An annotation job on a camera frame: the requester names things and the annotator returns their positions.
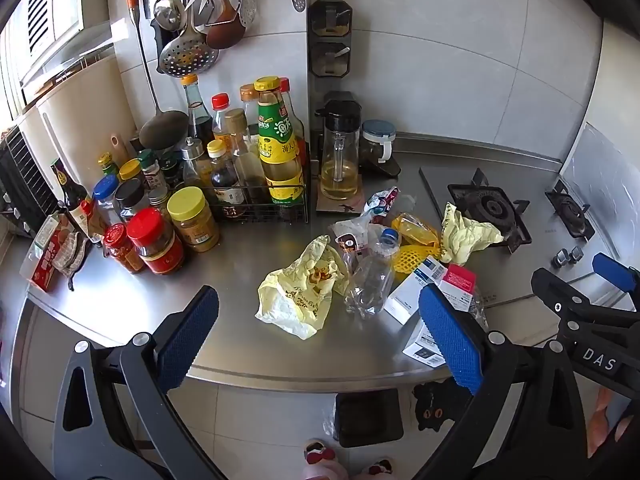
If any red food packet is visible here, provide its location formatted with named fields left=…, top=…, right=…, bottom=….
left=20, top=212, right=76, bottom=293

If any yellow foam fruit net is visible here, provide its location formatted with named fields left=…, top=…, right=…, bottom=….
left=390, top=244, right=443, bottom=273

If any black dish rack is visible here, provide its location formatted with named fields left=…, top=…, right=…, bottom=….
left=0, top=125, right=61, bottom=238

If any foil splash guard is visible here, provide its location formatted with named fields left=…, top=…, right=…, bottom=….
left=560, top=122, right=640, bottom=241

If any clear plastic bottle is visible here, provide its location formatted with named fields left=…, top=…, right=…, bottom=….
left=344, top=227, right=403, bottom=320

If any white box blue label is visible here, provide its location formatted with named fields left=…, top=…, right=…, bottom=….
left=384, top=255, right=448, bottom=326

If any steel gas hob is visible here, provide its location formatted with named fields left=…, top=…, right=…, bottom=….
left=419, top=165, right=640, bottom=311

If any small dark bottle yellow cap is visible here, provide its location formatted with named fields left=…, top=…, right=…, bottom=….
left=206, top=139, right=246, bottom=211

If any white window frame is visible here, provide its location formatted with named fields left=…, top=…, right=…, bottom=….
left=0, top=0, right=116, bottom=106

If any black jar stand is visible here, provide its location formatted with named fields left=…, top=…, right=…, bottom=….
left=360, top=157, right=402, bottom=178

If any green cap spice bottle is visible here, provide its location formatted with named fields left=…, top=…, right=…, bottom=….
left=137, top=149, right=168, bottom=198

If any small red lid chili jar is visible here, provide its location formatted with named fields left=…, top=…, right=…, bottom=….
left=102, top=223, right=146, bottom=275

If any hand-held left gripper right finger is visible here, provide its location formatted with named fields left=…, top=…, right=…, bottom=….
left=415, top=284, right=591, bottom=480

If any glass oil dispenser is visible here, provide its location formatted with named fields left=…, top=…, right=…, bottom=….
left=314, top=100, right=362, bottom=201

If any blue lid jar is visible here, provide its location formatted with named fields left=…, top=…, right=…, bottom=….
left=92, top=176, right=123, bottom=226

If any yellow snack packet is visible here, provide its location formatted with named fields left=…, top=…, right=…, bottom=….
left=391, top=212, right=441, bottom=246

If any white box dark label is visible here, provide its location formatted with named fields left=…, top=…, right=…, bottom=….
left=402, top=317, right=446, bottom=365

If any small black burner grate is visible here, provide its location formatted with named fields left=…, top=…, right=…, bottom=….
left=545, top=180, right=596, bottom=241

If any large yellow oil bottle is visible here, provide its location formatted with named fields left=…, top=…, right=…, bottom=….
left=253, top=76, right=305, bottom=206

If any metal cap cruet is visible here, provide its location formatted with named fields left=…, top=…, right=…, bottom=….
left=180, top=137, right=211, bottom=191

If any large black burner grate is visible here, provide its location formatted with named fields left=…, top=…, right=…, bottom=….
left=447, top=169, right=532, bottom=253

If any patterned food packet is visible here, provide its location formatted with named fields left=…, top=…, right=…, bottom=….
left=52, top=230, right=91, bottom=291

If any black trash bin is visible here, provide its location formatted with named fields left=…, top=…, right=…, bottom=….
left=334, top=389, right=405, bottom=448

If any crumpled pale yellow paper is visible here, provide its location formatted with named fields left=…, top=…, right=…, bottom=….
left=440, top=202, right=503, bottom=266

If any dark bottle yellow label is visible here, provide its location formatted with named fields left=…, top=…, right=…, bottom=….
left=49, top=157, right=101, bottom=241

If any white cutting board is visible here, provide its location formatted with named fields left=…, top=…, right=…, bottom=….
left=36, top=56, right=140, bottom=197

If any clear plastic wrapper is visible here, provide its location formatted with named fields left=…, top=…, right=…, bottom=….
left=397, top=194, right=421, bottom=221

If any cardboard coaster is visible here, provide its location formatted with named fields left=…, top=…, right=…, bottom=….
left=316, top=192, right=371, bottom=216

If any brown wooden spoon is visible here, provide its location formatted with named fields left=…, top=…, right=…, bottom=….
left=206, top=0, right=247, bottom=51

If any large red lid jar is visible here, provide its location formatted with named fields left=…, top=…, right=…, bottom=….
left=126, top=207, right=186, bottom=276

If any red cap bottle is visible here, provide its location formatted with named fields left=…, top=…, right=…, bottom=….
left=210, top=93, right=236, bottom=136

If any pink and white box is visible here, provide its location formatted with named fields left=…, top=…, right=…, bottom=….
left=440, top=263, right=478, bottom=311

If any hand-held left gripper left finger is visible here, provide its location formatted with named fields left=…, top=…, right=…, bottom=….
left=52, top=285, right=221, bottom=480

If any steel skimmer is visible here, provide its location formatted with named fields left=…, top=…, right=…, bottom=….
left=159, top=0, right=221, bottom=78

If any black wok ladle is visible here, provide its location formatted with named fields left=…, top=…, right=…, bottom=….
left=125, top=0, right=190, bottom=151

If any red label bottle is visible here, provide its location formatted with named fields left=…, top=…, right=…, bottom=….
left=279, top=77, right=306, bottom=141

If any glass jar white handle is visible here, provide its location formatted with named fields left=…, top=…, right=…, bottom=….
left=361, top=120, right=397, bottom=168

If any small yellow lid jar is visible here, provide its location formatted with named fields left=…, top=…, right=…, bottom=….
left=118, top=158, right=146, bottom=183

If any pale yellow plastic bag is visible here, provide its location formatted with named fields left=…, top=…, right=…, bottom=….
left=255, top=235, right=351, bottom=341

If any clear bag brown label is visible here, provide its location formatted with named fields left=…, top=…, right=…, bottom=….
left=330, top=217, right=386, bottom=266

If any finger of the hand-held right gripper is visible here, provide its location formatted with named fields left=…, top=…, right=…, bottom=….
left=592, top=252, right=640, bottom=306
left=531, top=267, right=601, bottom=322

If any black lid jar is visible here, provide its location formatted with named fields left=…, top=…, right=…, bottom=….
left=114, top=178, right=151, bottom=221

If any black wall seasoning box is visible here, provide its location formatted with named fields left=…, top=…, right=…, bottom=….
left=307, top=1, right=353, bottom=39
left=309, top=40, right=352, bottom=78

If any black wire basket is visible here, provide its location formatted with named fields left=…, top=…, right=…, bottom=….
left=167, top=182, right=310, bottom=223

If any person's right hand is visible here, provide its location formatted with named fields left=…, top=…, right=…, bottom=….
left=587, top=387, right=633, bottom=457

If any dark sauce bottle orange cap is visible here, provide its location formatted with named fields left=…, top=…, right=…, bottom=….
left=181, top=74, right=216, bottom=146

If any gold cap bottle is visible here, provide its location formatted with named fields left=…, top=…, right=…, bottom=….
left=239, top=83, right=261, bottom=131

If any pink slipper red bow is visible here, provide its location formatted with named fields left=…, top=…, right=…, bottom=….
left=367, top=457, right=396, bottom=479
left=304, top=439, right=337, bottom=467

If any brown cap bottle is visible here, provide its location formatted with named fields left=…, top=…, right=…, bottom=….
left=223, top=108, right=266, bottom=201

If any red white snack wrapper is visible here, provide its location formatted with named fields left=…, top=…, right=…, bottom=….
left=362, top=187, right=401, bottom=223

